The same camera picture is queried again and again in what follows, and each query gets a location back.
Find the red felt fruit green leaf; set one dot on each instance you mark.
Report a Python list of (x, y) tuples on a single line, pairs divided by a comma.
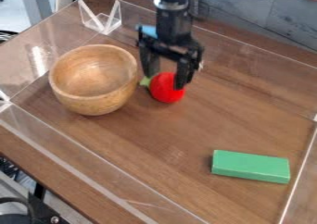
[(160, 86)]

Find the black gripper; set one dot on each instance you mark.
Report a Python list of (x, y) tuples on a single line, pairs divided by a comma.
[(168, 39)]

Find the clear acrylic corner bracket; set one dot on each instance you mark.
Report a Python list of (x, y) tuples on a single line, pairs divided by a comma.
[(100, 22)]

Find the black clamp under table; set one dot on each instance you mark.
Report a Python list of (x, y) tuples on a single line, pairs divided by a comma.
[(37, 212)]

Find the wooden bowl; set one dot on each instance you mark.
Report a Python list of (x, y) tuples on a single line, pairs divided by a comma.
[(93, 79)]

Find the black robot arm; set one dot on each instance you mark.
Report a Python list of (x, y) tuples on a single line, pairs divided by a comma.
[(168, 40)]

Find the green rectangular block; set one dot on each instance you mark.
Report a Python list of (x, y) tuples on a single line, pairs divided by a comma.
[(248, 166)]

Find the clear acrylic tray enclosure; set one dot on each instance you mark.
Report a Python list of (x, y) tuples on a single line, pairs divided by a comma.
[(133, 167)]

